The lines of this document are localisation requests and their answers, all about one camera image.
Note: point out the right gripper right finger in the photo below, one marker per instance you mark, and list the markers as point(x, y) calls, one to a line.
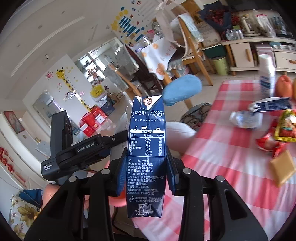
point(229, 216)

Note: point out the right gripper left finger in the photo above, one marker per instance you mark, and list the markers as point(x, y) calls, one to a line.
point(79, 210)

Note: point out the dark blue milk carton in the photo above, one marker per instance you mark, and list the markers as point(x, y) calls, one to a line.
point(146, 158)

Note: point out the red snack wrapper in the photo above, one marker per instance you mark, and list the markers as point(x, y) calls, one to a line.
point(269, 144)

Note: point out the grey milk carton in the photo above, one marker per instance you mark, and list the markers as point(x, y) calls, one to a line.
point(270, 104)

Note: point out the light green trash bin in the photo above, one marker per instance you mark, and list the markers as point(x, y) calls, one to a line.
point(221, 65)

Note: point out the red gift boxes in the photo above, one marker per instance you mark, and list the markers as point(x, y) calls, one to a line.
point(92, 120)

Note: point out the pink checkered tablecloth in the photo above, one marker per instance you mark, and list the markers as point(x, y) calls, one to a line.
point(220, 148)

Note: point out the yellow square sponge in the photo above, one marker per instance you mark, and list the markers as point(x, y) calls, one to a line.
point(282, 167)

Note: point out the white cushioned stool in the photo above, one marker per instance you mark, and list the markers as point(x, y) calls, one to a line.
point(179, 136)

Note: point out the crushed white plastic bottle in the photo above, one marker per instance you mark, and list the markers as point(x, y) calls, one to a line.
point(246, 119)

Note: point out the yellow red snack bag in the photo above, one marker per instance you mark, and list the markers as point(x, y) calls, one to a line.
point(285, 130)

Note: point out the blue cushioned stool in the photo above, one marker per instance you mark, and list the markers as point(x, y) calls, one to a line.
point(181, 89)

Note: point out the orange patterned white cloth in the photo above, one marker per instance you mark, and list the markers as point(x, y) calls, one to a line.
point(156, 56)

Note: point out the wooden chair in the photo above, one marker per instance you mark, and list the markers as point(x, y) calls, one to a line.
point(184, 34)

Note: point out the red apple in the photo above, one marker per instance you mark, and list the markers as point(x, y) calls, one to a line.
point(284, 87)

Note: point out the tall white milk carton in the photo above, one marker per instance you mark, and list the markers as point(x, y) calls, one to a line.
point(266, 76)

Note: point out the white TV cabinet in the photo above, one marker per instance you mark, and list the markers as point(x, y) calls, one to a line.
point(244, 53)

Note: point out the pink storage box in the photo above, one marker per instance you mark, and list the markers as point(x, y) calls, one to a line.
point(265, 48)

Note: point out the giraffe wall sticker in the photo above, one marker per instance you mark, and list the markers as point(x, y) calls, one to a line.
point(61, 73)

